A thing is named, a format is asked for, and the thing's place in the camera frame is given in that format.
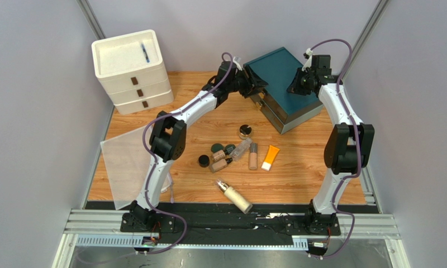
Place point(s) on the cream pump lotion bottle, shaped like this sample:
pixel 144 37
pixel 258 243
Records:
pixel 234 196

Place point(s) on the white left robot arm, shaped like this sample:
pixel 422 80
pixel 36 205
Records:
pixel 167 140

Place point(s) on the white three drawer cabinet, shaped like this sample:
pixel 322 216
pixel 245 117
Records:
pixel 132 84

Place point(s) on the blue pen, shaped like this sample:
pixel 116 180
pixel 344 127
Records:
pixel 145 52

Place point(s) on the grey cap foundation bottle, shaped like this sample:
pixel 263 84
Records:
pixel 253 156

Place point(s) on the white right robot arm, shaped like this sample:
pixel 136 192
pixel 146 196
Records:
pixel 348 148

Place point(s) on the dark green round compact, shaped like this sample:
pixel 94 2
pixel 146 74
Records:
pixel 216 147

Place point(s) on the small black jar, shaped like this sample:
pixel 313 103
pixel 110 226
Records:
pixel 204 161

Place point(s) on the gold lid cream jar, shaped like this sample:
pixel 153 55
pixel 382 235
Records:
pixel 245 131

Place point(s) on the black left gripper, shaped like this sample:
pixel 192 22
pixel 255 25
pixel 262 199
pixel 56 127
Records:
pixel 253 84

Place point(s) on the teal drawer organizer box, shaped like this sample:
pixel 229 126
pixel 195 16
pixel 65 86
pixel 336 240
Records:
pixel 284 110

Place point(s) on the clear plastic bottle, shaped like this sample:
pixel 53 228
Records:
pixel 240 149

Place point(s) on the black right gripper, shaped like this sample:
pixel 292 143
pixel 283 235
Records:
pixel 298 86

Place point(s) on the orange cosmetic tube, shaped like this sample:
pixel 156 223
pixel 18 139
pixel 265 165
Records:
pixel 270 157

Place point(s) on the white mesh pouch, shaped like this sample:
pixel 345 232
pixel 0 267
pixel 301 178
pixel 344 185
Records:
pixel 130 171

